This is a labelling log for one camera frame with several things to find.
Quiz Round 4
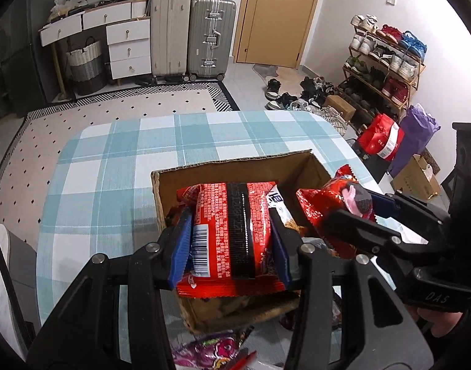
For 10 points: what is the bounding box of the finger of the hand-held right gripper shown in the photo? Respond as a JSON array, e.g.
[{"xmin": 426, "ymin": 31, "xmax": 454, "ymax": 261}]
[
  {"xmin": 370, "ymin": 191, "xmax": 450, "ymax": 227},
  {"xmin": 323, "ymin": 208, "xmax": 448, "ymax": 274}
]

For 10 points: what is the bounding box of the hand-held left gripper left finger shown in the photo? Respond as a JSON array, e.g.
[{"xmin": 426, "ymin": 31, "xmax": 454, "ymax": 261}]
[{"xmin": 25, "ymin": 207, "xmax": 195, "ymax": 370}]

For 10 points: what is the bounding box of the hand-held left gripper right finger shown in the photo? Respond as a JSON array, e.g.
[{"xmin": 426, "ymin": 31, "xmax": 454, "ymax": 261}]
[{"xmin": 269, "ymin": 207, "xmax": 436, "ymax": 370}]

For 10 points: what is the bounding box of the red black-striped noodle packet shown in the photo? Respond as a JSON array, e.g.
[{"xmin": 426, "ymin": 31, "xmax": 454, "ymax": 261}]
[{"xmin": 176, "ymin": 180, "xmax": 288, "ymax": 299}]

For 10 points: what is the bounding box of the red chocolate cookie packet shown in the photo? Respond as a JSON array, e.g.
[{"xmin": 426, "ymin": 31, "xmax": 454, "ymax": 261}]
[{"xmin": 296, "ymin": 165, "xmax": 376, "ymax": 259}]

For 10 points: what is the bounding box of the white crispy noodle packet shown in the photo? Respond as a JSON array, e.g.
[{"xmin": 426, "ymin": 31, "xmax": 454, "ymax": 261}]
[{"xmin": 266, "ymin": 187, "xmax": 309, "ymax": 240}]

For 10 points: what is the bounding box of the purple cartoon snack packet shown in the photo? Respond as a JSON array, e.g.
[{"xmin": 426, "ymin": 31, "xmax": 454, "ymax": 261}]
[{"xmin": 172, "ymin": 329, "xmax": 255, "ymax": 370}]

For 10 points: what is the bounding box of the white red chips packet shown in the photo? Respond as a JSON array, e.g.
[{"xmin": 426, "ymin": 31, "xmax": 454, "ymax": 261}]
[{"xmin": 220, "ymin": 349, "xmax": 286, "ymax": 370}]

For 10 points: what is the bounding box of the person's right hand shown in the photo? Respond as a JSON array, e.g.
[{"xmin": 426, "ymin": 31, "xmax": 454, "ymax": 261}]
[{"xmin": 416, "ymin": 307, "xmax": 468, "ymax": 339}]

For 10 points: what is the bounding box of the open tan cardboard carton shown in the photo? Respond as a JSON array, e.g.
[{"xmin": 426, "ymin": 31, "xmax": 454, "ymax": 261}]
[{"xmin": 391, "ymin": 154, "xmax": 443, "ymax": 202}]

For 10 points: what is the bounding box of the black shopping bag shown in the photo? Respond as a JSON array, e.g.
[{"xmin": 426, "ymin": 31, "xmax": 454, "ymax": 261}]
[{"xmin": 349, "ymin": 139, "xmax": 392, "ymax": 176}]

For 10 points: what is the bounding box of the red shopping bag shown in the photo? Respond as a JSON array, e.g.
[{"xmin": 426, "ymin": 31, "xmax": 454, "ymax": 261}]
[{"xmin": 357, "ymin": 113, "xmax": 406, "ymax": 162}]

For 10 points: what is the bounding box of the purple bag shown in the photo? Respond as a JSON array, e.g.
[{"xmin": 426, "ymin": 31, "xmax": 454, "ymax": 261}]
[{"xmin": 387, "ymin": 104, "xmax": 441, "ymax": 178}]

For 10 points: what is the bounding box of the small brown cardboard box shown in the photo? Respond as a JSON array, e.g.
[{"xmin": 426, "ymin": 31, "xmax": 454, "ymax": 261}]
[{"xmin": 323, "ymin": 94, "xmax": 356, "ymax": 121}]

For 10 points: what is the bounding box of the teal checked tablecloth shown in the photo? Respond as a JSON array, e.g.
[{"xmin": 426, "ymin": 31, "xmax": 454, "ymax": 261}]
[{"xmin": 36, "ymin": 110, "xmax": 386, "ymax": 370}]

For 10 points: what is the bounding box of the wooden shoe rack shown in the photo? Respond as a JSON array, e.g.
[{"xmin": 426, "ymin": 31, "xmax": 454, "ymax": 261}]
[{"xmin": 341, "ymin": 27, "xmax": 427, "ymax": 124}]

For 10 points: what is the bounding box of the pile of dark white shoes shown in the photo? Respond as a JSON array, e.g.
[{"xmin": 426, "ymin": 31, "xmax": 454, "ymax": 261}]
[{"xmin": 264, "ymin": 77, "xmax": 350, "ymax": 135}]

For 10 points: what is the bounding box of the black white patterned rug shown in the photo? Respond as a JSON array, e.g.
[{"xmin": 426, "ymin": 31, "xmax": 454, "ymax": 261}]
[{"xmin": 0, "ymin": 81, "xmax": 242, "ymax": 220}]

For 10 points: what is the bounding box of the grey doormat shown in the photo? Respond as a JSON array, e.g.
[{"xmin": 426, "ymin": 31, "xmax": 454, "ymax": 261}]
[{"xmin": 253, "ymin": 64, "xmax": 280, "ymax": 81}]

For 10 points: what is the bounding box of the white side table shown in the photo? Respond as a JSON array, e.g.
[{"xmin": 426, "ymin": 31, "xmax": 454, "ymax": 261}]
[{"xmin": 0, "ymin": 220, "xmax": 41, "ymax": 340}]

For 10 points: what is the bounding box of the woven laundry basket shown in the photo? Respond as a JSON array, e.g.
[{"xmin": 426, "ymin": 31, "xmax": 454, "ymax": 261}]
[{"xmin": 65, "ymin": 36, "xmax": 107, "ymax": 96}]

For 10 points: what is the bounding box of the beige suitcase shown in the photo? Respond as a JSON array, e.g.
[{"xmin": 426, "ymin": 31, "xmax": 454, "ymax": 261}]
[{"xmin": 150, "ymin": 0, "xmax": 192, "ymax": 81}]

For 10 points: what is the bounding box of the wooden door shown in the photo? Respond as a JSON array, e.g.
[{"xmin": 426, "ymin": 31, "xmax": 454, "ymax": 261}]
[{"xmin": 235, "ymin": 0, "xmax": 325, "ymax": 69}]

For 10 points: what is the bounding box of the silver suitcase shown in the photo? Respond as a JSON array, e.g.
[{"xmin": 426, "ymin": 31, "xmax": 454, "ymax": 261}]
[{"xmin": 187, "ymin": 0, "xmax": 237, "ymax": 81}]

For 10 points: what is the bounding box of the white drawer desk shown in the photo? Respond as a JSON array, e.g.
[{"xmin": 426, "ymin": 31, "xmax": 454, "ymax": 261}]
[{"xmin": 39, "ymin": 0, "xmax": 152, "ymax": 103}]

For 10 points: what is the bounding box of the translucent plastic bag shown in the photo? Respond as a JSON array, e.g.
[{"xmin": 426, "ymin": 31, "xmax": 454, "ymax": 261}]
[{"xmin": 50, "ymin": 0, "xmax": 72, "ymax": 22}]

